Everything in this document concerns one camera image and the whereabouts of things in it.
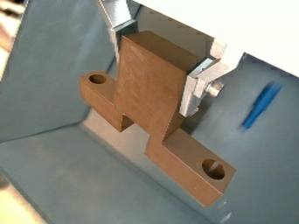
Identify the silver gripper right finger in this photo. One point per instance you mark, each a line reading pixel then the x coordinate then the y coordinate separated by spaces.
pixel 203 78

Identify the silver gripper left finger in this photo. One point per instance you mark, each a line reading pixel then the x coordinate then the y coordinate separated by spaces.
pixel 120 22

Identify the brown T-shaped block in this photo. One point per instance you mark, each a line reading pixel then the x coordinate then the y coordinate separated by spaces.
pixel 143 97

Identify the blue cylindrical peg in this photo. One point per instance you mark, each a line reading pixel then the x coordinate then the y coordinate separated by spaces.
pixel 260 104

